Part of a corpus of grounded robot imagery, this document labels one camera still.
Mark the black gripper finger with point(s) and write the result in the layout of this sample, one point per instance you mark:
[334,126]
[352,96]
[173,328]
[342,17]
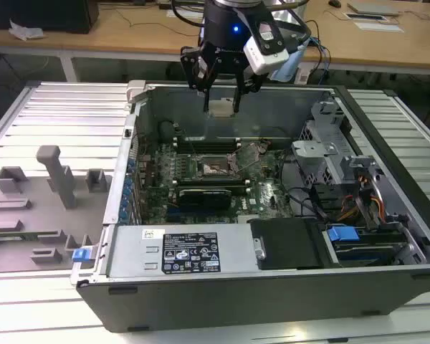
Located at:
[197,68]
[249,82]

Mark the silver square CPU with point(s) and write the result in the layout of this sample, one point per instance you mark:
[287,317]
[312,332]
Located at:
[221,107]

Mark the black RAM slot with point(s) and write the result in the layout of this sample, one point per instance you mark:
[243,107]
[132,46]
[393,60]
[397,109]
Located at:
[208,140]
[208,146]

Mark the CPU socket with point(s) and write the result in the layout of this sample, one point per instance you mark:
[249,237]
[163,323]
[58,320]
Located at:
[213,170]

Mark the white power adapter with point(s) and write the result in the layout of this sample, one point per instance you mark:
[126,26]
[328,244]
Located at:
[302,75]

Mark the round coin cell battery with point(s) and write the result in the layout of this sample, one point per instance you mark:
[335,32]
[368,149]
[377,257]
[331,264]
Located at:
[262,147]

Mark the wooden desk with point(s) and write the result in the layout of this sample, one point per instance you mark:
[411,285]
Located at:
[129,39]

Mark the silver drive cage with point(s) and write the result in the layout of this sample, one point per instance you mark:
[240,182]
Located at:
[315,154]

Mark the installed RAM stick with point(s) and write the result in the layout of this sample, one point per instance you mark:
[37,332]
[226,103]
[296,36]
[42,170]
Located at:
[211,183]

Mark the green motherboard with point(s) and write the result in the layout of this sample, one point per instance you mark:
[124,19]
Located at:
[261,193]

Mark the black computer mouse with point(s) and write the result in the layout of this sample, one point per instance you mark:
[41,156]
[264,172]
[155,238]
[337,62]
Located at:
[334,3]

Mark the blue card retainer clip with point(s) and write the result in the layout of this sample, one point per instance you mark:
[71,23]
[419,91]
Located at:
[122,215]
[130,165]
[123,205]
[128,184]
[126,193]

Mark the black graphics card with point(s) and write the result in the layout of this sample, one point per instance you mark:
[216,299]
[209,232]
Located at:
[204,199]

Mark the white card with black strip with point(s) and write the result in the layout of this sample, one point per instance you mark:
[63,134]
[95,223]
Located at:
[365,16]

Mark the white paper sheet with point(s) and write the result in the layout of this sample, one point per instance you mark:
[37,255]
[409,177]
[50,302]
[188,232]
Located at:
[380,27]

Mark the grey metal disk bay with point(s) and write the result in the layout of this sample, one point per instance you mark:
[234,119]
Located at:
[365,166]

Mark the grey closed laptop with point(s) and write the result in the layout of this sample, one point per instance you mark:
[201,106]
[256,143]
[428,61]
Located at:
[372,8]

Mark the black plastic shroud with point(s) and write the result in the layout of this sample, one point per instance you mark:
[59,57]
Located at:
[290,243]

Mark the black computer tower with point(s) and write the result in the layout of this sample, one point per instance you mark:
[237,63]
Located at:
[39,14]

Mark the crumpled white paper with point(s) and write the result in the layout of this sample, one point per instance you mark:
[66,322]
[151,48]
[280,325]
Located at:
[25,31]

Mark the hard disk in blue carrier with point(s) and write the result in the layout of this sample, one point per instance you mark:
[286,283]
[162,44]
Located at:
[342,234]

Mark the silver power supply unit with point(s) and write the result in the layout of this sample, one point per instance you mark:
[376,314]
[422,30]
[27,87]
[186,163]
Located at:
[136,251]

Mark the black open PC case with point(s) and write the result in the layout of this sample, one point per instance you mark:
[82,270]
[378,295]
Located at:
[236,301]

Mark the blue plastic case latch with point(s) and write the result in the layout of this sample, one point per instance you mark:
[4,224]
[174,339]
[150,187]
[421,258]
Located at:
[79,255]

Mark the grey parts rack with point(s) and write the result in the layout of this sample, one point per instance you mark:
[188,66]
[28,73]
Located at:
[32,222]

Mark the green spare RAM stick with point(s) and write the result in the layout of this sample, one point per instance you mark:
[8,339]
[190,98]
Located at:
[21,235]

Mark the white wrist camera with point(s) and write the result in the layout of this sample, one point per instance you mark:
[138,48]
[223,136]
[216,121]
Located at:
[263,59]

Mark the grey plastic corner bracket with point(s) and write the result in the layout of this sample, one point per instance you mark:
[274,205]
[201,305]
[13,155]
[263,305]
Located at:
[134,89]

